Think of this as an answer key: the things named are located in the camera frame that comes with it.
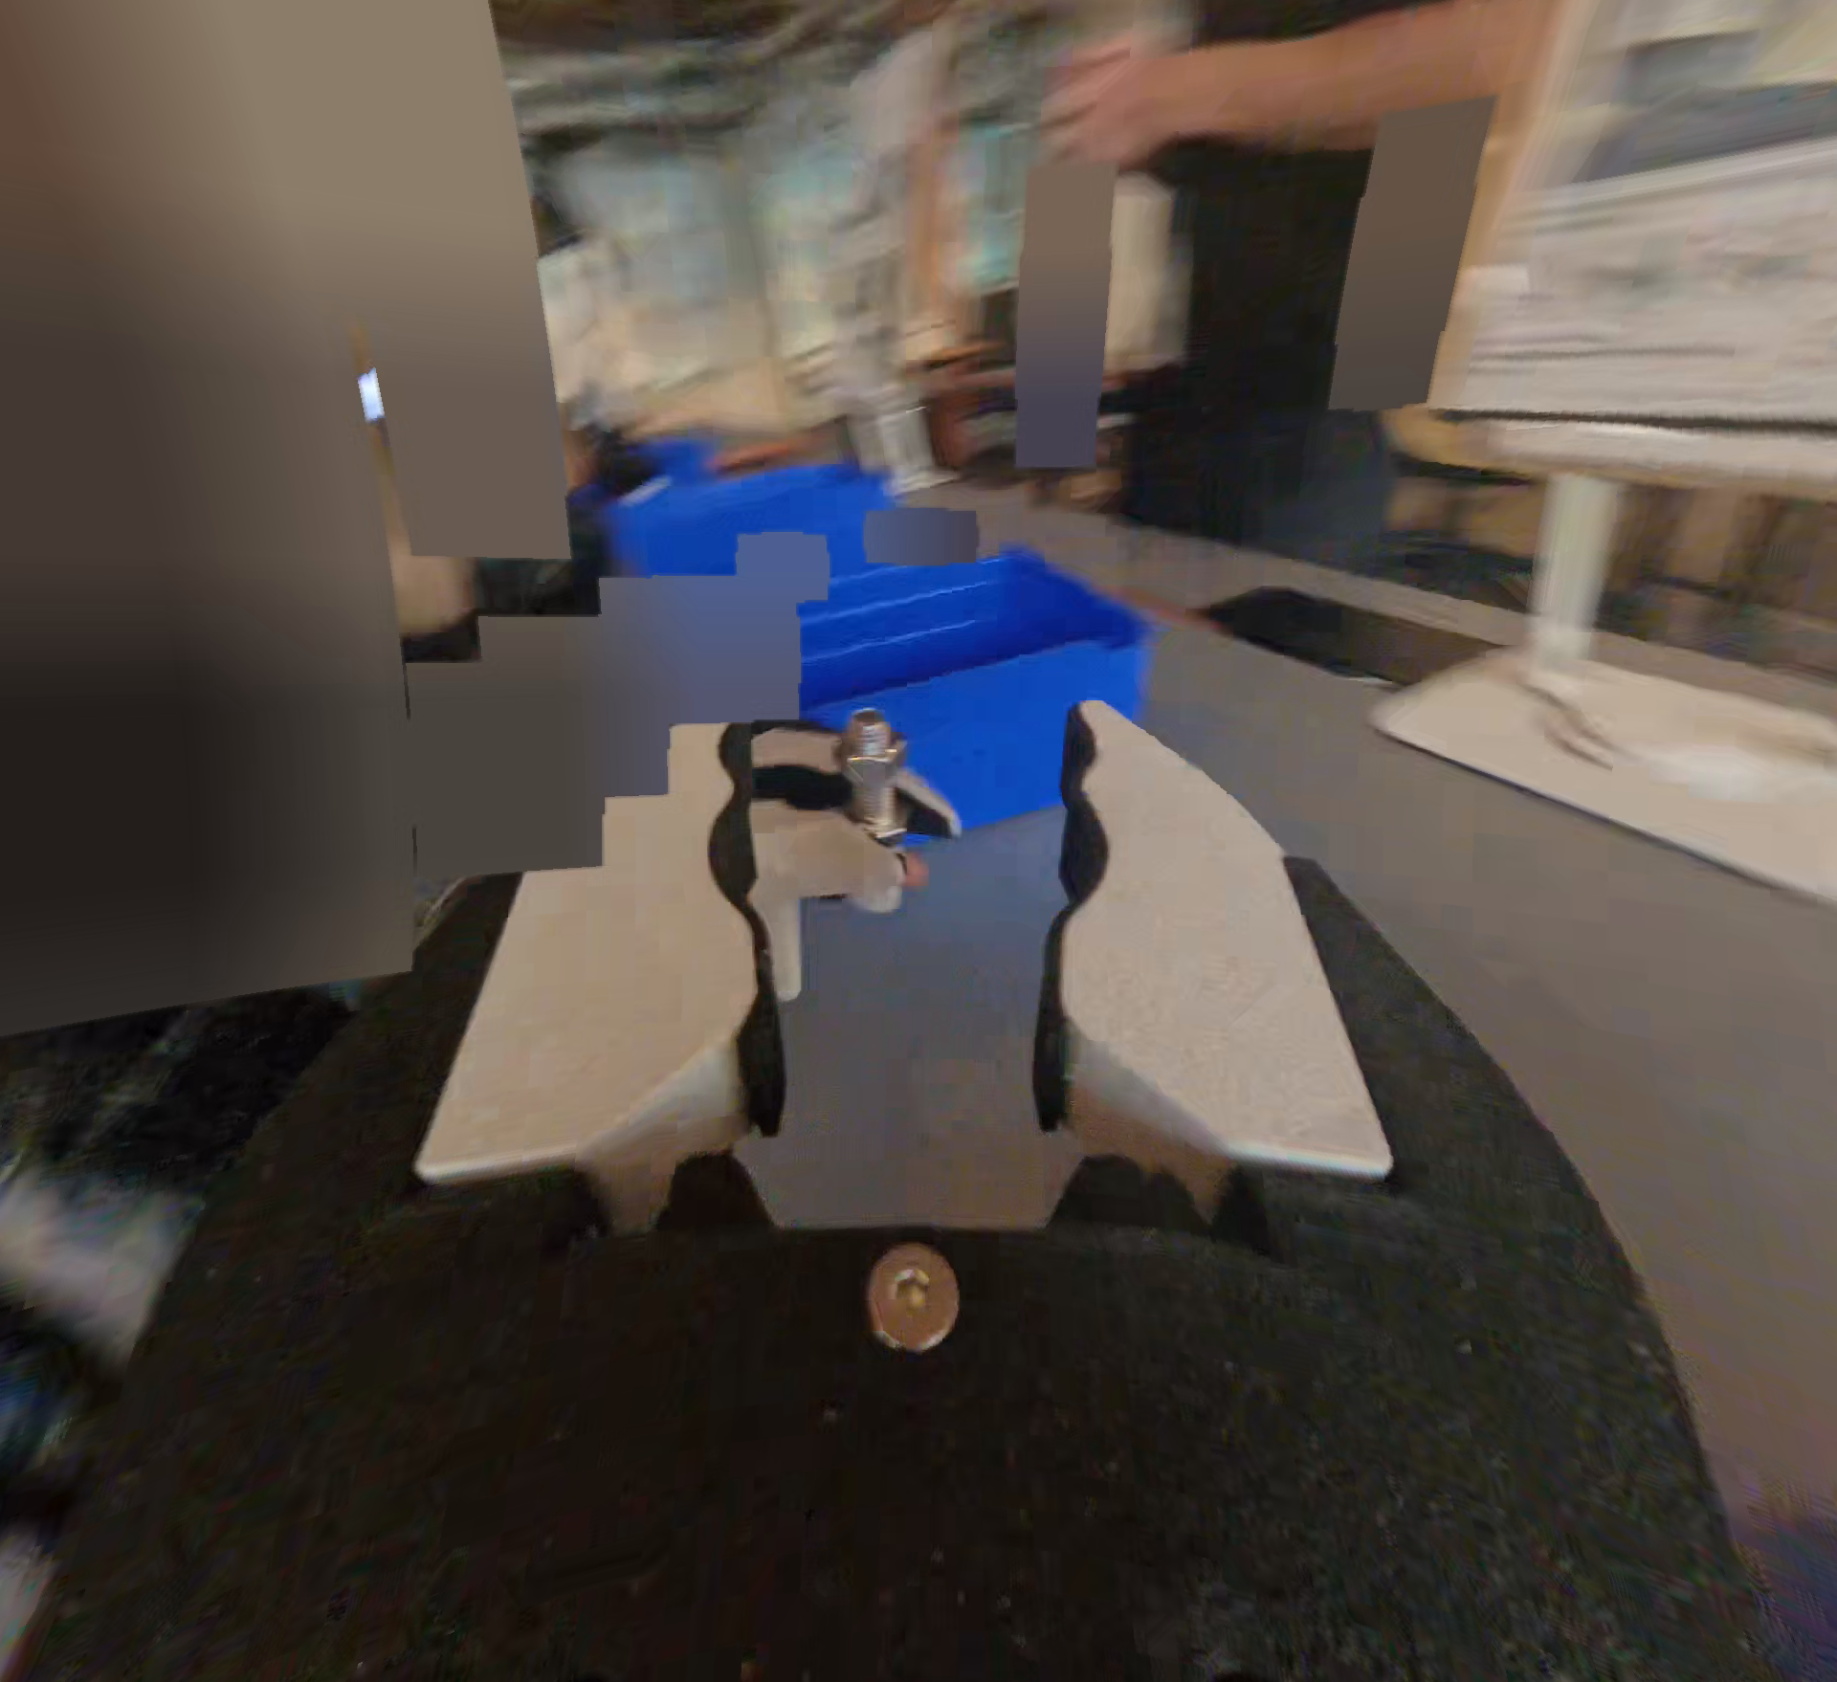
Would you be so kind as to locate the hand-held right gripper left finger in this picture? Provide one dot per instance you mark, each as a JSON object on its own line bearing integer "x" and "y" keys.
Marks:
{"x": 603, "y": 1023}

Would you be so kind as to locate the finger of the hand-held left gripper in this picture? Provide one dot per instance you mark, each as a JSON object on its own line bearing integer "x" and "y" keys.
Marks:
{"x": 825, "y": 864}
{"x": 796, "y": 749}

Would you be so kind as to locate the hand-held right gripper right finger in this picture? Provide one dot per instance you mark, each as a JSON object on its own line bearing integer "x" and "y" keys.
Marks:
{"x": 1219, "y": 994}

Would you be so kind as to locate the steel hex nut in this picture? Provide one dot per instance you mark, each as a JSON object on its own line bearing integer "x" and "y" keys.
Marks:
{"x": 873, "y": 749}

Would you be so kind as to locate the steel hex bolt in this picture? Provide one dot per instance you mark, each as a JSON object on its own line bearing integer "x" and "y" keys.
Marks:
{"x": 873, "y": 804}

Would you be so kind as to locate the blue plastic bin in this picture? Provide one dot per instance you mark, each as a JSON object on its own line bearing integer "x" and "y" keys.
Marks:
{"x": 689, "y": 519}
{"x": 1005, "y": 707}

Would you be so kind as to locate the instruction board on white stand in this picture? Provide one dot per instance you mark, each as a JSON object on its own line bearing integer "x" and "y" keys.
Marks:
{"x": 1650, "y": 276}

